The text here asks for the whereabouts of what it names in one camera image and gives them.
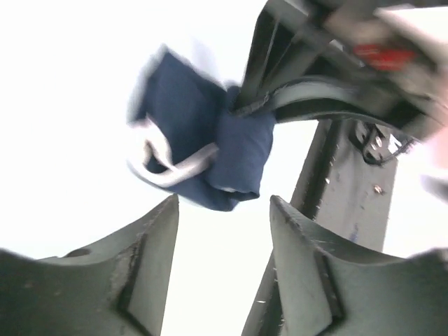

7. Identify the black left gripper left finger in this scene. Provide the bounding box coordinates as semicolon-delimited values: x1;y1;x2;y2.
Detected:
1;195;179;336

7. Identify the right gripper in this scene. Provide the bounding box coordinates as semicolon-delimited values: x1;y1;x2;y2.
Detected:
232;1;447;139

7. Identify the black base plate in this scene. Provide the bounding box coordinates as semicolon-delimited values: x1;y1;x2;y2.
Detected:
241;121;397;335

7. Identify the navy underwear with white trim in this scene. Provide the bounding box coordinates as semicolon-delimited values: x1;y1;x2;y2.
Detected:
127;48;276;212

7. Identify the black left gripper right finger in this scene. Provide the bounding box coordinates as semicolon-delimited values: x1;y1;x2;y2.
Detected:
269;196;447;336

